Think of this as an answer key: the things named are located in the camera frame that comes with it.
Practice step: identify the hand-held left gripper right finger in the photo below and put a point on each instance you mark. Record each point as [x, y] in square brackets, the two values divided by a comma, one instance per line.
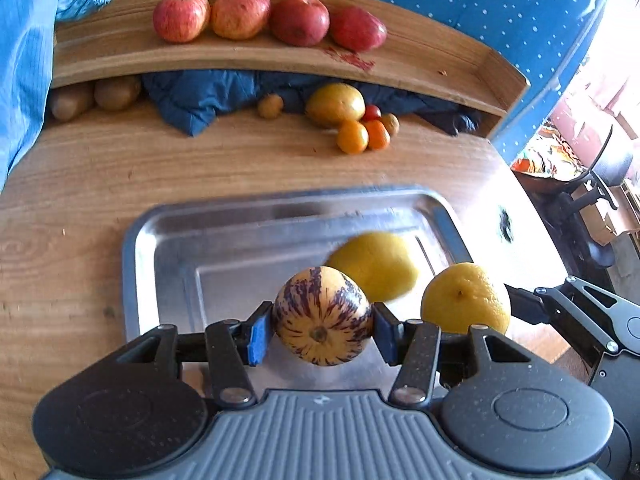
[384, 332]

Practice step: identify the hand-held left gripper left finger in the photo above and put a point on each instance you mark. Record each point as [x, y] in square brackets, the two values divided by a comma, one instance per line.
[257, 334]

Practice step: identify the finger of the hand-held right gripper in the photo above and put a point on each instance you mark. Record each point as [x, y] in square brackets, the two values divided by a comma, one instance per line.
[525, 305]

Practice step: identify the purple striped pepino melon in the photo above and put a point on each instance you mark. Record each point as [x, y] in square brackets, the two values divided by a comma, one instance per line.
[322, 315]

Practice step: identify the metal tray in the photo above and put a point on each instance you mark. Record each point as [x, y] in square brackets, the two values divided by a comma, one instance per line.
[225, 260]

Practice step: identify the orange tangerine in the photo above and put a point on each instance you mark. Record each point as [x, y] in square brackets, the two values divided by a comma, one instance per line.
[352, 136]
[380, 135]

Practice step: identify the small brown kiwi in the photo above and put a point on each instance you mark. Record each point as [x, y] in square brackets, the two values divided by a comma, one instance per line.
[270, 106]
[392, 124]

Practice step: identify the red cherry tomato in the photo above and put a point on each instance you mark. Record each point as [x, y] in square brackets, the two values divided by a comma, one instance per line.
[371, 112]

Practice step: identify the yellow mango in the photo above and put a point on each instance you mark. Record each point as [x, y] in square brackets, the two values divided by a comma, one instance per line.
[335, 105]

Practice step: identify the cardboard boxes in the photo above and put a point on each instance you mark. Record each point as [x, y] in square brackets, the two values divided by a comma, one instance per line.
[620, 215]

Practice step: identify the colourful patterned cloth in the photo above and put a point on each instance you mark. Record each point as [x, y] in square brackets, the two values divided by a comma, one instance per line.
[545, 152]

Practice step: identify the dark blue jacket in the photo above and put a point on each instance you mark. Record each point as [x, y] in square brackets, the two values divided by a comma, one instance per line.
[200, 95]

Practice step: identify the blue white-dotted cloth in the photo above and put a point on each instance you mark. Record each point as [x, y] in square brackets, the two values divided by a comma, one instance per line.
[500, 10]

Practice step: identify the red apple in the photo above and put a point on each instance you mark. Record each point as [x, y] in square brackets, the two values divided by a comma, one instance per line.
[357, 28]
[300, 20]
[240, 15]
[181, 16]

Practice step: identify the curved wooden shelf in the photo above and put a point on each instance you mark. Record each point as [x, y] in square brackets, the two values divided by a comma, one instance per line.
[125, 45]

